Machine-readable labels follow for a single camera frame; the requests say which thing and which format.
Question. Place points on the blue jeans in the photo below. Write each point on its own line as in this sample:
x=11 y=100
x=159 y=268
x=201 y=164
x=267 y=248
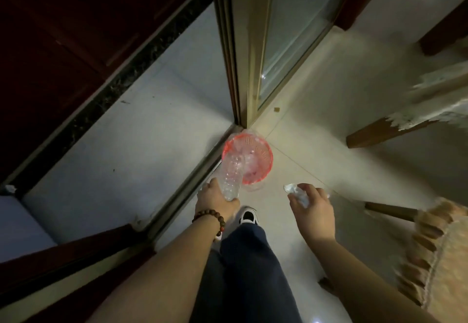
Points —
x=245 y=279

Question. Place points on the red plastic waste basket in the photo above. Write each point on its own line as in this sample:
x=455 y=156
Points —
x=259 y=154

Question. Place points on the wooden chair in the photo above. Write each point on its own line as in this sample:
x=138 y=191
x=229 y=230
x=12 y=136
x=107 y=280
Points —
x=391 y=211

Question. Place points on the metal sliding door track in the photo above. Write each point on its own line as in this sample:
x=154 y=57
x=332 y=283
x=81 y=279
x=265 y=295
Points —
x=190 y=184

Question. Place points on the white tissue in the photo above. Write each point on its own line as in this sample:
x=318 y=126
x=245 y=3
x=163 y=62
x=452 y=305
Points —
x=296 y=193

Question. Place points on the tan fringed seat cushion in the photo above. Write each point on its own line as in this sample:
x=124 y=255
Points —
x=442 y=253

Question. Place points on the person's right forearm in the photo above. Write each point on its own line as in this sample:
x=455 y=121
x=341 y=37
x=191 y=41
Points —
x=358 y=282

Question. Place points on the clear plastic bottle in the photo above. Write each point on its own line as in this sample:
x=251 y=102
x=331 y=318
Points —
x=232 y=176

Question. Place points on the person's left hand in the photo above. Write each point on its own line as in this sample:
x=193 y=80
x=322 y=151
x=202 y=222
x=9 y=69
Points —
x=214 y=202

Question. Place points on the person's right hand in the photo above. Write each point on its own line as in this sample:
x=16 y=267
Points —
x=318 y=216

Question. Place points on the person's left forearm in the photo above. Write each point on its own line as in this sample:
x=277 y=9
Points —
x=157 y=279

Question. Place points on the gold framed glass sliding door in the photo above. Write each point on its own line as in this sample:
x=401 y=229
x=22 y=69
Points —
x=292 y=23

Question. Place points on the person's right sneaker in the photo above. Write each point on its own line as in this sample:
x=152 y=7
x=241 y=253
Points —
x=248 y=216

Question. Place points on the clear plastic bin liner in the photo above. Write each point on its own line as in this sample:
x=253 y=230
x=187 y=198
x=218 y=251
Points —
x=256 y=186

